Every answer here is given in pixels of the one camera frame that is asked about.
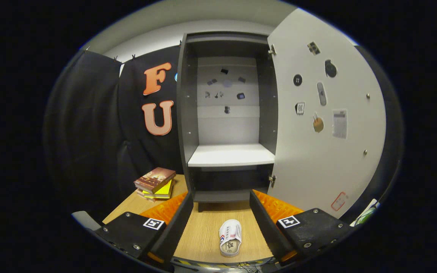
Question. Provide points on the brown book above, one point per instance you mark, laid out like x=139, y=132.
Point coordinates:
x=154, y=179

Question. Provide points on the beige shoe cabinet door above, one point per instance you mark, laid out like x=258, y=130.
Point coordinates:
x=317, y=170

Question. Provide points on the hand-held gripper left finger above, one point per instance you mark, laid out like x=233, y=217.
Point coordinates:
x=175, y=231

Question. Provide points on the white shoe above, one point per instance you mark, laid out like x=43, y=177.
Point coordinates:
x=230, y=239

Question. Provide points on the white printed object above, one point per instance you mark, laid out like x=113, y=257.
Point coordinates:
x=366, y=214

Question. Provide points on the yellow book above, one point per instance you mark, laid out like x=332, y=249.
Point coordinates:
x=163, y=191

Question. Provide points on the light grey flat panel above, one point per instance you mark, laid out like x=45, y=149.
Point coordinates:
x=84, y=219

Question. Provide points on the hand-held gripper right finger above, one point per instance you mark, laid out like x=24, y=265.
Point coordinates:
x=268, y=227

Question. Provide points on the black backdrop cloth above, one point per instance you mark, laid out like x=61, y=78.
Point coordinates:
x=89, y=132

